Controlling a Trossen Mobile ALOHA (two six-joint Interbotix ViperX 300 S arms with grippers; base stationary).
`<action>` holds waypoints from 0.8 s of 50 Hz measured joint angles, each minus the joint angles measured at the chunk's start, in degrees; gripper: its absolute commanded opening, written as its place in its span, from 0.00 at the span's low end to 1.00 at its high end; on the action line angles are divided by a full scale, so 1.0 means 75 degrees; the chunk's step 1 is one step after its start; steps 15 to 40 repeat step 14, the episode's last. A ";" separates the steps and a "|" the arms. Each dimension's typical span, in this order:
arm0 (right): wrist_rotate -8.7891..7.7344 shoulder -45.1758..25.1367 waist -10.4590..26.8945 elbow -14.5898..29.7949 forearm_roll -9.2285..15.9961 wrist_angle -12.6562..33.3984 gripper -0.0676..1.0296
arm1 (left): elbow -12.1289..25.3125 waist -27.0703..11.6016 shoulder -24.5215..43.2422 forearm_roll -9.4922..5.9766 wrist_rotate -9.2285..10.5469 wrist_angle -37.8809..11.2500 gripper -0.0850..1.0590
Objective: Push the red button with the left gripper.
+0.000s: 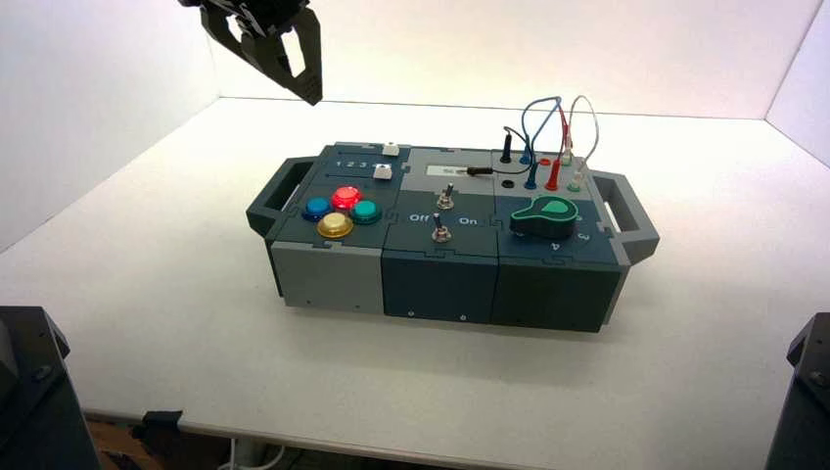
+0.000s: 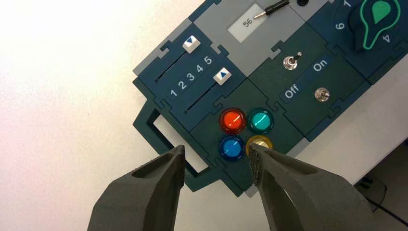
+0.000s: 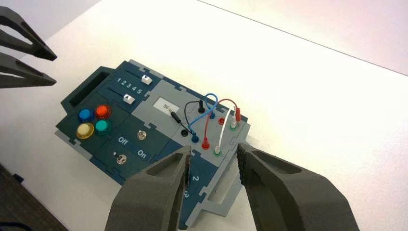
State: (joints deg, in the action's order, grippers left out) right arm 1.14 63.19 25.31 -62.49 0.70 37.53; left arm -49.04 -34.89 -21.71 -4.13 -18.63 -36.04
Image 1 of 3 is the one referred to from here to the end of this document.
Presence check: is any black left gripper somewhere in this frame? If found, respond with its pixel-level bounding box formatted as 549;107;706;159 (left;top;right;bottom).
178;0;324;107

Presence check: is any red push button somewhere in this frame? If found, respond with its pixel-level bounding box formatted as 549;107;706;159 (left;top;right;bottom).
332;186;363;212

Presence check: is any blue push button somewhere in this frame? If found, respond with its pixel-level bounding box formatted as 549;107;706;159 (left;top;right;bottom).
300;197;333;222

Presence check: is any green push button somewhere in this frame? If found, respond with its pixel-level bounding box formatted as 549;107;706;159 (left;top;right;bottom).
349;199;383;226

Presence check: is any yellow push button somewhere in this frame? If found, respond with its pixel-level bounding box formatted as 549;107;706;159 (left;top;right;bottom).
316;212;355;241

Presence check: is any grey blue control box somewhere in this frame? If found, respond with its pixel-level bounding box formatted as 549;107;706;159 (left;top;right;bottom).
245;141;662;335

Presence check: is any black green rotary knob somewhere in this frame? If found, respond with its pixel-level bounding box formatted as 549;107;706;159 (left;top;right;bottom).
508;196;579;241

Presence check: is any black table clamp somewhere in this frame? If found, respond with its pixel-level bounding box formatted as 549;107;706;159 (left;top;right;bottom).
132;409;184;448

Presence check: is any black plug cable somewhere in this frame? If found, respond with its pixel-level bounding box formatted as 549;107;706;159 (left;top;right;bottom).
465;126;536;177

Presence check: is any blue plug cable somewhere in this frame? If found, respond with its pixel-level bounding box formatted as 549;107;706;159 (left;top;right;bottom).
518;95;563;191

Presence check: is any red plug cable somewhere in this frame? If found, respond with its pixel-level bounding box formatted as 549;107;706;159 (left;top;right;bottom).
544;107;576;193

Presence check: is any white plug cable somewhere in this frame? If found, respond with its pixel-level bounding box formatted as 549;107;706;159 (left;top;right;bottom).
562;95;601;186

